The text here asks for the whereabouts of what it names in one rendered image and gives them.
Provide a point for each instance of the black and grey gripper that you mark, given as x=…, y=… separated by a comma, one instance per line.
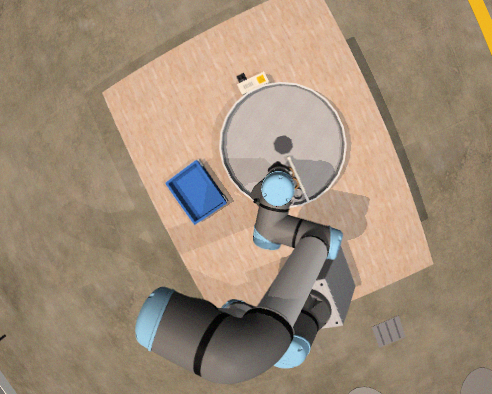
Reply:
x=256, y=192

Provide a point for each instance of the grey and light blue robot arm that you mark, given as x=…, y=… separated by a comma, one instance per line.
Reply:
x=197, y=336

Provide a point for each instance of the blue crate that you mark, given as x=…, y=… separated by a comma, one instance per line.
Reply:
x=194, y=193

